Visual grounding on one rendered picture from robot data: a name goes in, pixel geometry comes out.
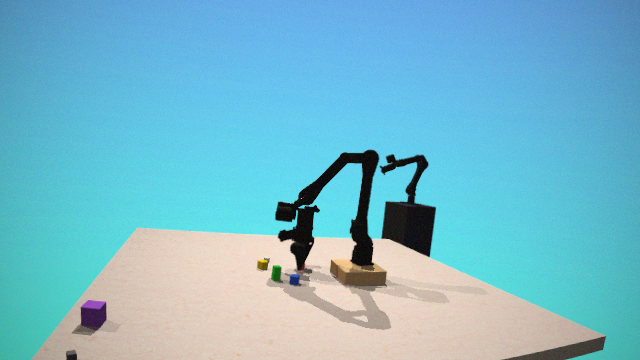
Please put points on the purple cube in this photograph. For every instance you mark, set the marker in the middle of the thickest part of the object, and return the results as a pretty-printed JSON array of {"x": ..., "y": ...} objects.
[{"x": 93, "y": 313}]

